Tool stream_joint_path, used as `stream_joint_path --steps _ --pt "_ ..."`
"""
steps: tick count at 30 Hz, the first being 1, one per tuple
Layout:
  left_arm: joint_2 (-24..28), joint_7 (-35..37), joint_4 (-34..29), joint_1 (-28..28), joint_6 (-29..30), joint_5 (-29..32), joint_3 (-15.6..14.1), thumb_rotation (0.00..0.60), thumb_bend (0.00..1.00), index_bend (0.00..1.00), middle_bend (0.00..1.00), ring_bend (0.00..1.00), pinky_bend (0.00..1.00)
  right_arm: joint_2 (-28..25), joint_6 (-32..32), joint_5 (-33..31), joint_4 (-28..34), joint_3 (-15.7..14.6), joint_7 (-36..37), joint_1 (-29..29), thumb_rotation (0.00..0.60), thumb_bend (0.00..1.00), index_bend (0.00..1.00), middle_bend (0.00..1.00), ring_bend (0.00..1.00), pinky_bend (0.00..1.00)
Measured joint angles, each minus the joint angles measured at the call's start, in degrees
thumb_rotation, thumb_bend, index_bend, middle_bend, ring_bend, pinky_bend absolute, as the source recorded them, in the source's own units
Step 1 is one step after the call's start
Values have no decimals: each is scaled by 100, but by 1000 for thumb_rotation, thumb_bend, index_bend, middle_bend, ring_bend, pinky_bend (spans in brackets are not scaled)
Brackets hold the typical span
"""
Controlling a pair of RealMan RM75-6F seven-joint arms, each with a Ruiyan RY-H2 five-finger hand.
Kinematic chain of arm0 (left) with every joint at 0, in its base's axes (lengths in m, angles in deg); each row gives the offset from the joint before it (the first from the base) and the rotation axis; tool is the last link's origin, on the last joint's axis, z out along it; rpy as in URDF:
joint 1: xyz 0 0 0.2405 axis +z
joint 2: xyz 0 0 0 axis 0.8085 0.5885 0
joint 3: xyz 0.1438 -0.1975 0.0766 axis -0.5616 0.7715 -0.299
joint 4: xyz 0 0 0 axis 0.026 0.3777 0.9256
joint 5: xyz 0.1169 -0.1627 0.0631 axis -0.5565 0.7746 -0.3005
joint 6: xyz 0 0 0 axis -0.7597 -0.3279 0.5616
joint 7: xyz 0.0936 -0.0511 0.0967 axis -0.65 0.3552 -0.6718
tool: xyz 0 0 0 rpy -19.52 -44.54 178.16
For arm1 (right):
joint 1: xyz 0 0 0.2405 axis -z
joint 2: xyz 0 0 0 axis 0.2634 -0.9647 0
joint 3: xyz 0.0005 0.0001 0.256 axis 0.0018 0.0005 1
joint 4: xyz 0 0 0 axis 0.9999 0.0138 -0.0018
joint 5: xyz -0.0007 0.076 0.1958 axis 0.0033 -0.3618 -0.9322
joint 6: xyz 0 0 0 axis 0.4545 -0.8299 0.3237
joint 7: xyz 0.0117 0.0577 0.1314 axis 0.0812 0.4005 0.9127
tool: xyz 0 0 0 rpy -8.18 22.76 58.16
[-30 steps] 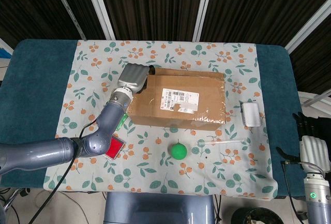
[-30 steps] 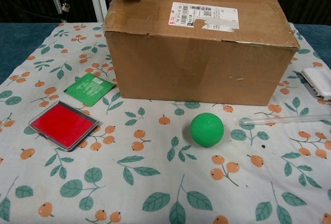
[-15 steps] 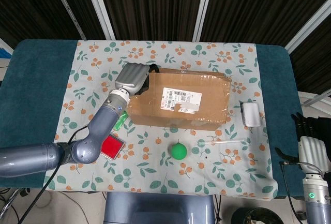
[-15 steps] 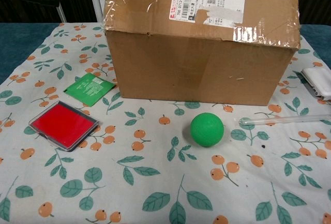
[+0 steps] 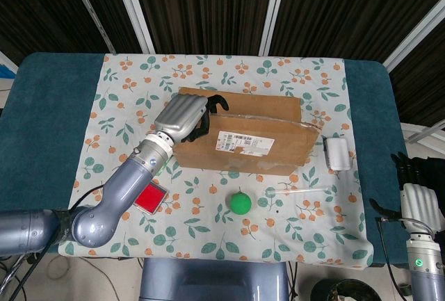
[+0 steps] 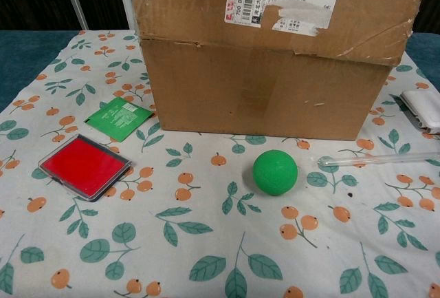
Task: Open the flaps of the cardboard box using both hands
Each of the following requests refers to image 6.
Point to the teal table cover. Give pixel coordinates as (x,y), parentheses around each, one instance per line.
(20,53)

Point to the white rectangular case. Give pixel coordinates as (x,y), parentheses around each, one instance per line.
(424,107)

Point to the brown cardboard shipping box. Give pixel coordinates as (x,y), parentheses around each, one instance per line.
(261,88)

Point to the green foil sachet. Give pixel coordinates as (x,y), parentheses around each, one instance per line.
(118,117)

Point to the green ball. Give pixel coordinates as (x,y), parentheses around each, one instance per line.
(275,173)

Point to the clear glass tube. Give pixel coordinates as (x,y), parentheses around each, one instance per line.
(378,158)

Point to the red ink pad case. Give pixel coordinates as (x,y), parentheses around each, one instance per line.
(84,165)

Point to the floral leaf print tablecloth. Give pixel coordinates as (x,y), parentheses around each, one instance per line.
(206,243)

